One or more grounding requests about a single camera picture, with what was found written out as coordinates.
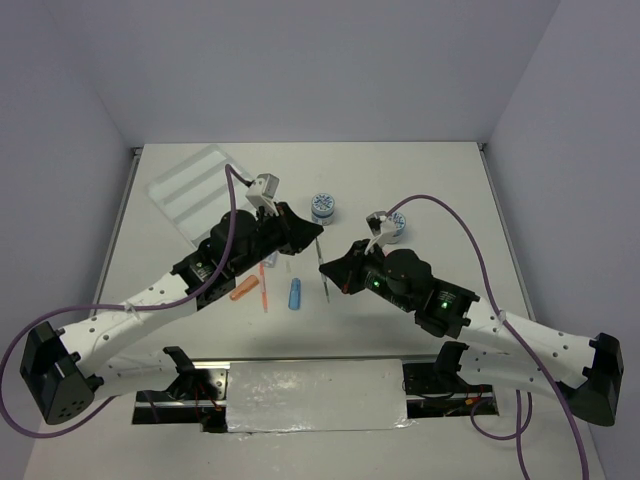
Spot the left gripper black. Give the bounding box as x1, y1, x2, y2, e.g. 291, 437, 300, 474
230, 202, 324, 277

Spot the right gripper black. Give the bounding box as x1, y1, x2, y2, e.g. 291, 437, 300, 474
320, 238, 414, 312

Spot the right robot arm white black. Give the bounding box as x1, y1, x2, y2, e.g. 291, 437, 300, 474
319, 240, 624, 427

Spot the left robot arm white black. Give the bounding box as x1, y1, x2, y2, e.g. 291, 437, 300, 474
20, 202, 324, 425

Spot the clear spray bottle blue cap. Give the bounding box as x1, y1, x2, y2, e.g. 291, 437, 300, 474
262, 251, 279, 268

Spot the blue white round jar left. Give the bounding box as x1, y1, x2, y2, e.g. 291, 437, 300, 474
311, 193, 336, 226

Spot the blue white round jar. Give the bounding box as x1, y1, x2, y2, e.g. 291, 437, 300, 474
311, 193, 336, 226
389, 211, 407, 244

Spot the orange thin pen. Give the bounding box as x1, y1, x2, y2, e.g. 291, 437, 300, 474
259, 261, 268, 314

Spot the blue translucent cap case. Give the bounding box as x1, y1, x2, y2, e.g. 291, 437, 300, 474
288, 277, 301, 311

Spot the orange translucent cap case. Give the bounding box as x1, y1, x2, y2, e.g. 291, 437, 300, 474
229, 275, 260, 301

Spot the blue white round jar right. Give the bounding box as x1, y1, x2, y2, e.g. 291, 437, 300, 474
389, 211, 407, 244

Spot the white compartment tray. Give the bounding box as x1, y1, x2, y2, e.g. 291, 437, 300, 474
146, 144, 255, 246

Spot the silver foil covered panel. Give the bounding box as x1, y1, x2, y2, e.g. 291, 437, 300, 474
226, 359, 410, 433

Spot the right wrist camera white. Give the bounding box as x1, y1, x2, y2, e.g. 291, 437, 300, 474
365, 211, 397, 254

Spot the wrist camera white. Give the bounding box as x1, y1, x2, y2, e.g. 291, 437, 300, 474
365, 211, 397, 254
246, 173, 279, 216

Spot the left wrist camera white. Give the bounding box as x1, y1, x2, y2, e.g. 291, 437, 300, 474
246, 173, 279, 216

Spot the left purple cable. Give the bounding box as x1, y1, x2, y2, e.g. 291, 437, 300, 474
0, 164, 254, 440

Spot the purple cable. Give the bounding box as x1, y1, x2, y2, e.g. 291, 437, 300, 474
387, 194, 591, 480
0, 164, 254, 440

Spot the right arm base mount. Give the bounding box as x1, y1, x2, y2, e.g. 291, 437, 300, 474
402, 362, 498, 420

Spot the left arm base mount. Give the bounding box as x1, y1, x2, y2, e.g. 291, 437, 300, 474
131, 360, 231, 434

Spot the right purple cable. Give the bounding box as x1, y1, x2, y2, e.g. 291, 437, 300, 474
387, 194, 591, 480

